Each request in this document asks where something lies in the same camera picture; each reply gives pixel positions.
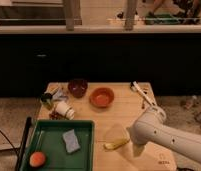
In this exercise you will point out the crumpled grey wrapper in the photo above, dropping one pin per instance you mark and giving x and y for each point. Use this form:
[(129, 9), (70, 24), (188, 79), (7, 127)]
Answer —
[(60, 95)]

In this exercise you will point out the wooden post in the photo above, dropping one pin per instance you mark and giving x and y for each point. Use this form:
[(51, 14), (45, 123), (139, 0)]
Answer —
[(129, 14), (72, 12)]

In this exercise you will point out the tan wooden gripper block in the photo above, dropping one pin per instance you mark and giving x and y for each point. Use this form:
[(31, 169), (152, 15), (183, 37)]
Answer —
[(137, 150)]

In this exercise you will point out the blue grey sponge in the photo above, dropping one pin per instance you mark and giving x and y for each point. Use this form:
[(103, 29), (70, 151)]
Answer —
[(71, 141)]

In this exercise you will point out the small dark brown item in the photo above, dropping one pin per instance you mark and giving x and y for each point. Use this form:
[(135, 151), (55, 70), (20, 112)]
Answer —
[(55, 116)]

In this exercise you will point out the red orange bowl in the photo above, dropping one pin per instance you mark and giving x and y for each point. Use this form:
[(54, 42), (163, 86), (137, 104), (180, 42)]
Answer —
[(102, 97)]

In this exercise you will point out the left wooden post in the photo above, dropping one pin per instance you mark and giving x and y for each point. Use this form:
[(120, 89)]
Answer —
[(72, 12)]

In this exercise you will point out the green mat in background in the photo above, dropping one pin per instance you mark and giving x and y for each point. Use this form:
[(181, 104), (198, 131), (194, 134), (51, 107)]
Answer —
[(161, 19)]

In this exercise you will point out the dark maroon bowl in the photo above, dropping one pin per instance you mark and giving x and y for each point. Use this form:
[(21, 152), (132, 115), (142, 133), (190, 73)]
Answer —
[(77, 87)]

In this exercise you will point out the black bar beside tray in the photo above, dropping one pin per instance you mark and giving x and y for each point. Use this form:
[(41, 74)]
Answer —
[(23, 143)]

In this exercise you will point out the green plastic tray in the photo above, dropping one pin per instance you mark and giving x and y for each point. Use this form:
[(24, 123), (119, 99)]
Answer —
[(47, 137)]

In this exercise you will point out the yellow banana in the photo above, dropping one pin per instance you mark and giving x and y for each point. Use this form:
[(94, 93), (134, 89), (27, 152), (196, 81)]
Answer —
[(115, 144)]

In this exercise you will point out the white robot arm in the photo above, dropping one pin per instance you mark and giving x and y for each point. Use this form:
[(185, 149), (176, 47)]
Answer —
[(150, 127)]

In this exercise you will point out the right wooden post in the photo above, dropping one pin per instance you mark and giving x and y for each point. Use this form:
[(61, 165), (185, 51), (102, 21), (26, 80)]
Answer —
[(129, 14)]

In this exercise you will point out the white knife tool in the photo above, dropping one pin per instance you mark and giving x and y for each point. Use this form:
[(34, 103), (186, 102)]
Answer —
[(134, 86)]

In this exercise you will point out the white paper cup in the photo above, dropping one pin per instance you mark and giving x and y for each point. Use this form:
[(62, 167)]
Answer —
[(65, 110)]

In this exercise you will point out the orange fruit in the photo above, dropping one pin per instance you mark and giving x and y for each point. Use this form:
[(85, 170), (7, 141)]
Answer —
[(37, 159)]

